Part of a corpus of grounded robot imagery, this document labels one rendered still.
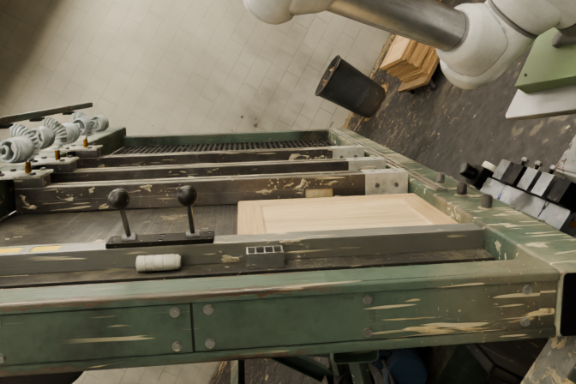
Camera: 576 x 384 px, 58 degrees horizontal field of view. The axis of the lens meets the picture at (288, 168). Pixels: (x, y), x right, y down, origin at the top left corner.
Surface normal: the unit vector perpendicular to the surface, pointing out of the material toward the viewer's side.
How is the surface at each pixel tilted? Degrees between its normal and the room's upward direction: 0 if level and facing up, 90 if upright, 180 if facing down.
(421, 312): 90
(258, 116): 90
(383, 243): 90
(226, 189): 90
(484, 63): 115
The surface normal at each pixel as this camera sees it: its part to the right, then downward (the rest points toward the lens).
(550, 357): -0.87, -0.47
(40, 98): 0.17, 0.02
